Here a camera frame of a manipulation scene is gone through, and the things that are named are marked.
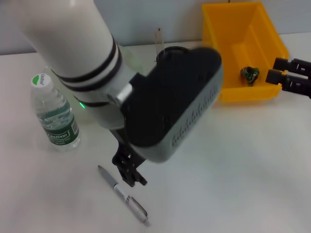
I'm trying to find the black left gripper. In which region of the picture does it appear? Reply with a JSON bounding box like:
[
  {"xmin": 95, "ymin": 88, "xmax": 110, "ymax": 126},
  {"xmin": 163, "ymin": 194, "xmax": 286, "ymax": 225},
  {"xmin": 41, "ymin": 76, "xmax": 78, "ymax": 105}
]
[{"xmin": 109, "ymin": 129, "xmax": 148, "ymax": 188}]

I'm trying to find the green plastic wrapper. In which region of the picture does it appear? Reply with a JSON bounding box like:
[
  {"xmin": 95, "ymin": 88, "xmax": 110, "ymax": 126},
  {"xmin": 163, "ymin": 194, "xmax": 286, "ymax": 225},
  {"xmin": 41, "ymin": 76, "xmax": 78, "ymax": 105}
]
[{"xmin": 240, "ymin": 66, "xmax": 260, "ymax": 86}]

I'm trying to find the clear bottle with green label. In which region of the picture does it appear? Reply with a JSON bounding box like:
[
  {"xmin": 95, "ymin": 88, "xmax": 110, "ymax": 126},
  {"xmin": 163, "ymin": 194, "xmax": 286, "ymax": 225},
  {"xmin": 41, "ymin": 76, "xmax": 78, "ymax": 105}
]
[{"xmin": 31, "ymin": 72, "xmax": 82, "ymax": 152}]

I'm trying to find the transparent plastic ruler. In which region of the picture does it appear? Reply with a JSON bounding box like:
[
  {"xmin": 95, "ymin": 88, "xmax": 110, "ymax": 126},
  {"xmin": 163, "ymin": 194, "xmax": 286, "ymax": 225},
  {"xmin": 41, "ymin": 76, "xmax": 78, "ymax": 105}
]
[{"xmin": 154, "ymin": 27, "xmax": 166, "ymax": 62}]

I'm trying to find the grey white pen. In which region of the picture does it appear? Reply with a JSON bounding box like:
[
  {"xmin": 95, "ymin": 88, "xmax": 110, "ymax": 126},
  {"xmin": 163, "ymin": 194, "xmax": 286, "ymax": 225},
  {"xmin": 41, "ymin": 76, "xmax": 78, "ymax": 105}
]
[{"xmin": 98, "ymin": 165, "xmax": 150, "ymax": 227}]

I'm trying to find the black mesh pen holder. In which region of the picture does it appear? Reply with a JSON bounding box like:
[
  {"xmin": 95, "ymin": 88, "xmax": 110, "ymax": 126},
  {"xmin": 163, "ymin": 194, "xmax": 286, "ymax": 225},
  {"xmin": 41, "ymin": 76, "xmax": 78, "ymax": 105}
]
[{"xmin": 155, "ymin": 46, "xmax": 190, "ymax": 62}]

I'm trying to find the translucent green fruit bowl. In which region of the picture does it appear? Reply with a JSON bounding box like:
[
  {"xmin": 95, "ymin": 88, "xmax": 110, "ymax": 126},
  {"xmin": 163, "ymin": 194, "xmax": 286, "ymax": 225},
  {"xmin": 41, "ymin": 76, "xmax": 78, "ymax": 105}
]
[{"xmin": 48, "ymin": 45, "xmax": 157, "ymax": 122}]

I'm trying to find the yellow plastic bin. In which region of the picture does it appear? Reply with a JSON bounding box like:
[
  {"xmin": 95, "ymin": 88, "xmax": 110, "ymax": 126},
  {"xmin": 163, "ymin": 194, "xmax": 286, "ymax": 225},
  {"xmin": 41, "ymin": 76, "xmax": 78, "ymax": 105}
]
[{"xmin": 201, "ymin": 1, "xmax": 290, "ymax": 107}]

